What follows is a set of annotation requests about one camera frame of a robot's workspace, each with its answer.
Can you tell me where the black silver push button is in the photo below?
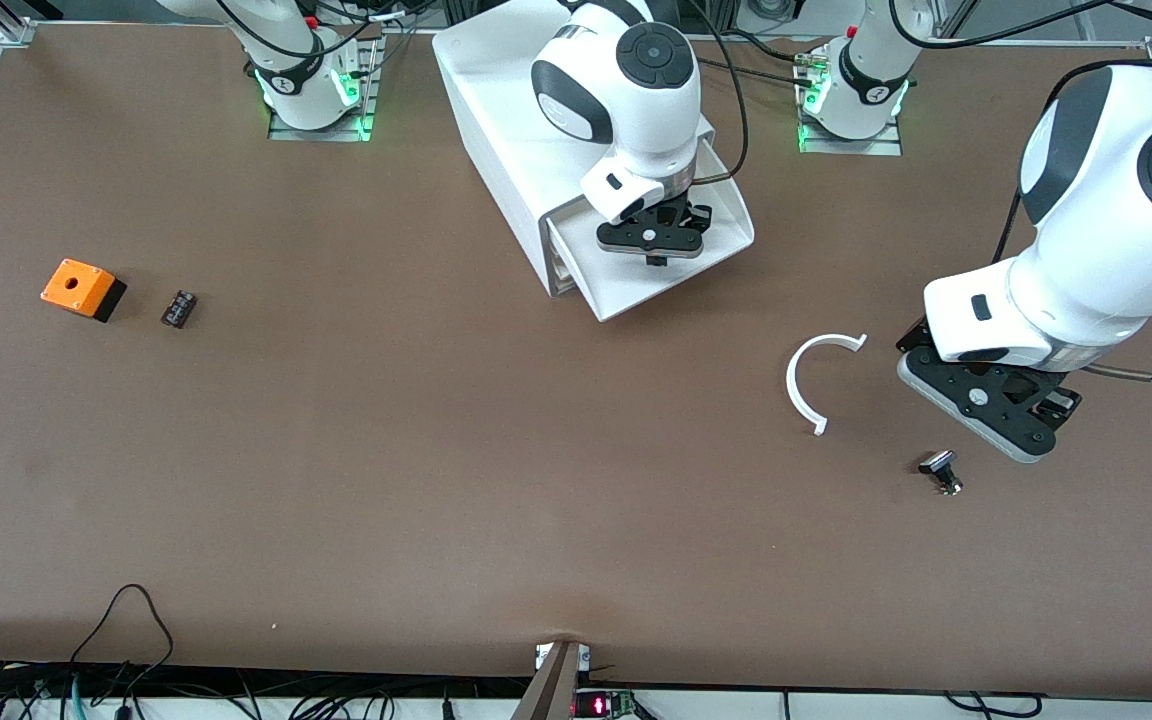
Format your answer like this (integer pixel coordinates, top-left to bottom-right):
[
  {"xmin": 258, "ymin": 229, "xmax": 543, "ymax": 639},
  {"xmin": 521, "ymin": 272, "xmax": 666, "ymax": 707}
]
[{"xmin": 918, "ymin": 450, "xmax": 965, "ymax": 498}]

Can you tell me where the orange button box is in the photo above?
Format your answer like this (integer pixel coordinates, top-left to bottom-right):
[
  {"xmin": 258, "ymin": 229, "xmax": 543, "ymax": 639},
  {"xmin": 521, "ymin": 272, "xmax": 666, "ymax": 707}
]
[{"xmin": 40, "ymin": 258, "xmax": 128, "ymax": 324}]

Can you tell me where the white curved plastic piece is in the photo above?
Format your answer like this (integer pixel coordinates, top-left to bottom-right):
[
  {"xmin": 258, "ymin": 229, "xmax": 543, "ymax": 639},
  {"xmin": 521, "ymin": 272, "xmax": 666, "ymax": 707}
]
[{"xmin": 786, "ymin": 333, "xmax": 869, "ymax": 437}]

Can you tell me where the circuit board red display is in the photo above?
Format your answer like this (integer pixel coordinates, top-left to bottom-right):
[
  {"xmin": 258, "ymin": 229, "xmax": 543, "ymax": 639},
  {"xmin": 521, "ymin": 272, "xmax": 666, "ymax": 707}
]
[{"xmin": 573, "ymin": 688, "xmax": 639, "ymax": 720}]

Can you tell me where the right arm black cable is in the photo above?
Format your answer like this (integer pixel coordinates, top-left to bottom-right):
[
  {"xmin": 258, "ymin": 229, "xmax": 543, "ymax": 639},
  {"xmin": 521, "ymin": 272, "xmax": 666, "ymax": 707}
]
[{"xmin": 681, "ymin": 0, "xmax": 750, "ymax": 191}]

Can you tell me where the long black table cable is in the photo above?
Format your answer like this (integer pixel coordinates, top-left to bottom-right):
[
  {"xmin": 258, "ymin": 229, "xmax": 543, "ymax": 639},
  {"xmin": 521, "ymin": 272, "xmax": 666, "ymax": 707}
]
[{"xmin": 696, "ymin": 52, "xmax": 819, "ymax": 87}]

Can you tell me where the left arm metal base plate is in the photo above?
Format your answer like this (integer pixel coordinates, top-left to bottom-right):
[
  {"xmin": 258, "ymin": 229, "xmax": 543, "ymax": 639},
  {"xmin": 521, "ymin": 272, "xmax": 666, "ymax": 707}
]
[{"xmin": 797, "ymin": 48, "xmax": 904, "ymax": 157}]

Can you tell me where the short black table cable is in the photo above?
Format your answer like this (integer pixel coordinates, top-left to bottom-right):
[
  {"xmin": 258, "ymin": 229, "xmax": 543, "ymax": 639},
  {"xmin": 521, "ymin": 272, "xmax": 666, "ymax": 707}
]
[{"xmin": 721, "ymin": 28, "xmax": 813, "ymax": 63}]

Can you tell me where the black cable on white ledge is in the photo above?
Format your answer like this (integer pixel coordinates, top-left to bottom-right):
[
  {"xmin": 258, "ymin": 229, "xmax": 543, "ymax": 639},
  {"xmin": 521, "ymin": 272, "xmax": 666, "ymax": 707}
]
[{"xmin": 944, "ymin": 692, "xmax": 1042, "ymax": 718}]

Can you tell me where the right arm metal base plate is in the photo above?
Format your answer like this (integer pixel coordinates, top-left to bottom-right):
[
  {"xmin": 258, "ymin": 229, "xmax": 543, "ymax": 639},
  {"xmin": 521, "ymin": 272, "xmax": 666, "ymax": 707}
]
[{"xmin": 267, "ymin": 25, "xmax": 379, "ymax": 143}]

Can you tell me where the grey mounting bracket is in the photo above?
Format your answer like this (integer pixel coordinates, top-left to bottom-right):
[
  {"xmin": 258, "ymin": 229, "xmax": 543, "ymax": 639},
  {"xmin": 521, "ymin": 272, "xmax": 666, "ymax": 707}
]
[{"xmin": 511, "ymin": 640, "xmax": 593, "ymax": 720}]

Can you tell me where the thin black looped cable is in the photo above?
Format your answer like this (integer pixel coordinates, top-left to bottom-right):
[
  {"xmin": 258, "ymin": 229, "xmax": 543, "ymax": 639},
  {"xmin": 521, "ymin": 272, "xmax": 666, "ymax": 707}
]
[{"xmin": 69, "ymin": 584, "xmax": 175, "ymax": 693}]

